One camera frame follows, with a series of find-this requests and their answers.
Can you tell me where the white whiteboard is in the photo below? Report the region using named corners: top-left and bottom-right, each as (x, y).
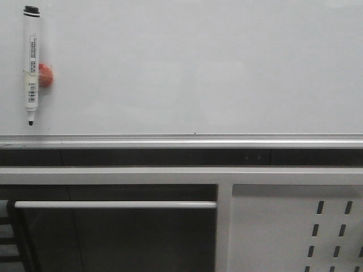
top-left (1, 1), bottom-right (362, 135)

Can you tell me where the white metal stand frame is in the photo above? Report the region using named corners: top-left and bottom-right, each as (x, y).
top-left (1, 167), bottom-right (362, 271)

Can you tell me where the white round crossbar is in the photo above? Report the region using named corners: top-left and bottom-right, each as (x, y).
top-left (14, 201), bottom-right (217, 209)

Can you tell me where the aluminium whiteboard tray rail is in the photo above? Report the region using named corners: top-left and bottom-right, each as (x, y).
top-left (1, 133), bottom-right (362, 149)

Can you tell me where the black frame at lower left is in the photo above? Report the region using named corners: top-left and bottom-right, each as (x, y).
top-left (1, 200), bottom-right (37, 271)

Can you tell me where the white perforated metal panel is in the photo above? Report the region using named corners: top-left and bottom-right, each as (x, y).
top-left (229, 185), bottom-right (362, 271)

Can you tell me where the red round magnet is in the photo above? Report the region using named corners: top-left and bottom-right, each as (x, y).
top-left (39, 63), bottom-right (53, 88)

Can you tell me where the white whiteboard marker pen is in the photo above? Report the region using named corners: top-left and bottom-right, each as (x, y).
top-left (23, 6), bottom-right (40, 126)

